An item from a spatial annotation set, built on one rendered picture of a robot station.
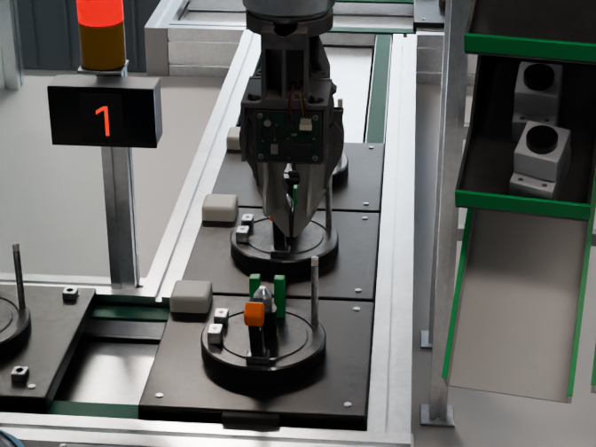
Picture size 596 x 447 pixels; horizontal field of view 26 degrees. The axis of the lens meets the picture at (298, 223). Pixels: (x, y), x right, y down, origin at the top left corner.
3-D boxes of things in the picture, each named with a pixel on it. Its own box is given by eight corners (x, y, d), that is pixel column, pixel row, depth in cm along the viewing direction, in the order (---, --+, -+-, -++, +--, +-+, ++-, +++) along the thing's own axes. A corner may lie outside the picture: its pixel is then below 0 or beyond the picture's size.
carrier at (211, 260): (373, 314, 156) (376, 221, 151) (176, 305, 158) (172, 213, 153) (380, 225, 178) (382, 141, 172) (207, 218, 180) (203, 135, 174)
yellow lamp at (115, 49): (121, 71, 142) (118, 28, 140) (76, 69, 143) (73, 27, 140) (130, 56, 147) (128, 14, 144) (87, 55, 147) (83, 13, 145)
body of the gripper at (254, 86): (238, 168, 106) (234, 27, 101) (250, 129, 114) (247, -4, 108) (330, 172, 105) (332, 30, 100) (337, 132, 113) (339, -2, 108)
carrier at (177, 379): (365, 433, 134) (368, 329, 129) (137, 421, 136) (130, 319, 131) (373, 315, 156) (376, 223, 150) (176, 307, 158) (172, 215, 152)
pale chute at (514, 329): (571, 404, 133) (572, 396, 128) (444, 386, 136) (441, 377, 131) (602, 152, 141) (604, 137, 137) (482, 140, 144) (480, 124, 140)
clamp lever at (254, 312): (266, 359, 138) (262, 317, 133) (247, 358, 139) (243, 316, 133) (269, 333, 141) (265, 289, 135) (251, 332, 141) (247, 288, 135)
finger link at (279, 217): (250, 258, 112) (248, 160, 107) (258, 227, 117) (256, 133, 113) (286, 260, 111) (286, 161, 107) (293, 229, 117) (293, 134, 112)
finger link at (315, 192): (286, 260, 111) (286, 161, 107) (293, 229, 117) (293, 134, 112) (322, 261, 111) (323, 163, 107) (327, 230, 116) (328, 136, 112)
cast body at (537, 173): (551, 212, 126) (554, 165, 121) (508, 201, 128) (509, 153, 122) (576, 152, 131) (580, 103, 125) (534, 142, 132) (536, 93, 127)
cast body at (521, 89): (554, 145, 132) (557, 98, 126) (511, 142, 133) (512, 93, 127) (563, 88, 137) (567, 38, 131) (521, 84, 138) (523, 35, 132)
